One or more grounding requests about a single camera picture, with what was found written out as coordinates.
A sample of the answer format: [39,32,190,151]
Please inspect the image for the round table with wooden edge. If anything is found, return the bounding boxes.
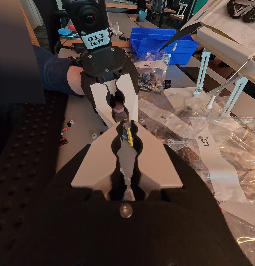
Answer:
[191,34,255,88]

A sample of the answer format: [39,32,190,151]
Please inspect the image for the clear bag of mixed parts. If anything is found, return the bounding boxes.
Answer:
[133,52,171,93]

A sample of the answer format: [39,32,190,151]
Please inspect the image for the white car print box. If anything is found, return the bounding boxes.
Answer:
[179,0,255,63]

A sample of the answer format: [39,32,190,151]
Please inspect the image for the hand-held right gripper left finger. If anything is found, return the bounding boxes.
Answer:
[71,121,122,200]

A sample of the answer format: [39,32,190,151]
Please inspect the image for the blue plastic bin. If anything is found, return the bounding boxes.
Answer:
[130,27,199,65]

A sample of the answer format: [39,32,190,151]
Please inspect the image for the small grey lego assembly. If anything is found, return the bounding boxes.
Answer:
[123,118,134,146]

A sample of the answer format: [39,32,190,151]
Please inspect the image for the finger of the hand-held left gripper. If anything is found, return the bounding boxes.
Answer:
[90,82,120,127]
[116,74,139,122]

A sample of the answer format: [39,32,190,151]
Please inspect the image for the white plastic stand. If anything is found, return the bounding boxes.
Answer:
[111,21,124,36]

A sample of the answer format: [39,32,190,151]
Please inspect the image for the metal rod with white tip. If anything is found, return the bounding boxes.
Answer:
[172,34,194,52]
[206,54,255,109]

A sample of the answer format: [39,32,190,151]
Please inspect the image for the black pointed flap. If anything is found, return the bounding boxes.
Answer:
[160,22,202,50]

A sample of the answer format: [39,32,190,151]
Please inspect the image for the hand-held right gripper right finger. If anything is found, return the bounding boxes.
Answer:
[130,120,183,200]

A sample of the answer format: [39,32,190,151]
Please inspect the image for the pile of clear lego bags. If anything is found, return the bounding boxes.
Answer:
[138,87,255,266]

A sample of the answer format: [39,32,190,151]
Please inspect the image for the black perforated pad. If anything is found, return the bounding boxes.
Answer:
[0,91,68,229]

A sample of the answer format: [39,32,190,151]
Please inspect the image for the background wooden table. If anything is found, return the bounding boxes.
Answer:
[106,2,178,15]

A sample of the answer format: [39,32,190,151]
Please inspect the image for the person's left hand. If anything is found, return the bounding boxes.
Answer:
[67,66,125,113]

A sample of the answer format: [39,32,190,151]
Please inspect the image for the black office chair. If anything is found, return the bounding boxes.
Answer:
[33,0,78,54]

